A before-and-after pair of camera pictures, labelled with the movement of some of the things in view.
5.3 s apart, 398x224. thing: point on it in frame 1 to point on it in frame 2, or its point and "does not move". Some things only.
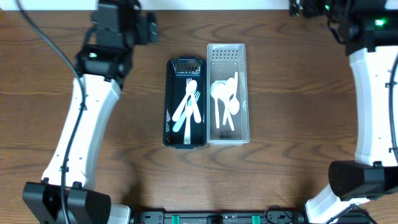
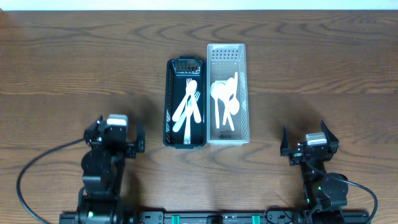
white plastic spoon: (215, 92) does not move
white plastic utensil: (191, 87) does not move
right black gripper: (316, 7) to (297, 157)
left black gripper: (150, 26) to (129, 146)
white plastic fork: (189, 111) does not move
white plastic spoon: (231, 88) does not move
